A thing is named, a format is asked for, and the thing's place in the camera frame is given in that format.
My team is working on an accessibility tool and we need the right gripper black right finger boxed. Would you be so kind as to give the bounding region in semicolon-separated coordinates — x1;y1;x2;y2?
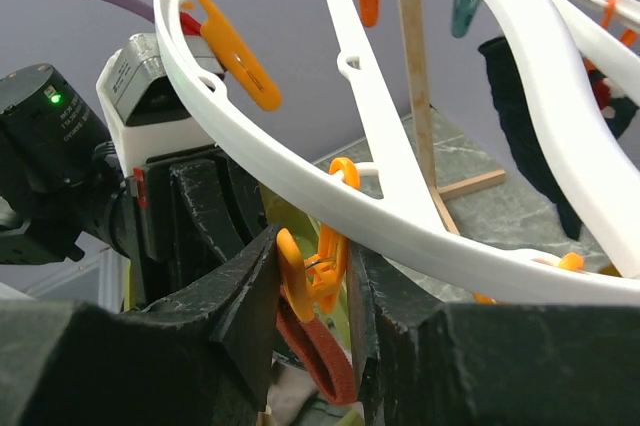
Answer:
347;244;639;425

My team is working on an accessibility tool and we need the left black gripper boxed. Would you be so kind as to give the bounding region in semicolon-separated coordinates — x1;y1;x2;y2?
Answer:
132;145;267;305

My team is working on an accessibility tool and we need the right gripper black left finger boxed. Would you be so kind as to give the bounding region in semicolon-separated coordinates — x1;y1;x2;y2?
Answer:
1;226;280;425

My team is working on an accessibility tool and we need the taupe sock with striped cuff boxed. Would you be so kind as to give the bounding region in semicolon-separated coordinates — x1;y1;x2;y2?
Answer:
267;294;357;425

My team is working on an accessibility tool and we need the orange clothes clip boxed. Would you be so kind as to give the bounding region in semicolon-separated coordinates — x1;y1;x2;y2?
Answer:
276;224;349;323

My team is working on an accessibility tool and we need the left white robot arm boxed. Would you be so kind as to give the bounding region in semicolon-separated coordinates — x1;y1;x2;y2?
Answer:
1;63;267;305

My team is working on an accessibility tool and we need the orange clip left rim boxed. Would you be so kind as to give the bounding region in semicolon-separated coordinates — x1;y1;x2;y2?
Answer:
198;0;282;111

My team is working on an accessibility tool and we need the white round sock hanger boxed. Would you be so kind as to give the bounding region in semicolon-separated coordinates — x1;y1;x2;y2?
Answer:
153;0;639;305

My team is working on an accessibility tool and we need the teal clothes clip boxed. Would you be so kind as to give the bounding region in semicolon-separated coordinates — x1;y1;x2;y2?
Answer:
450;0;482;39

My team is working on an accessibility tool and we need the olive green plastic basket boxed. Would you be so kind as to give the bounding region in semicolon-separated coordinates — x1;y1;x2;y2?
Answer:
119;180;366;426

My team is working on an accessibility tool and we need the wooden clothes rack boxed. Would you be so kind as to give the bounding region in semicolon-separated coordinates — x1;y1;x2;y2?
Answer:
398;0;506;234

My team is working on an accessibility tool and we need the dark navy hanging sock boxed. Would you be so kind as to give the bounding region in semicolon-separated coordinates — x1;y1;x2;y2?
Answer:
478;36;639;241

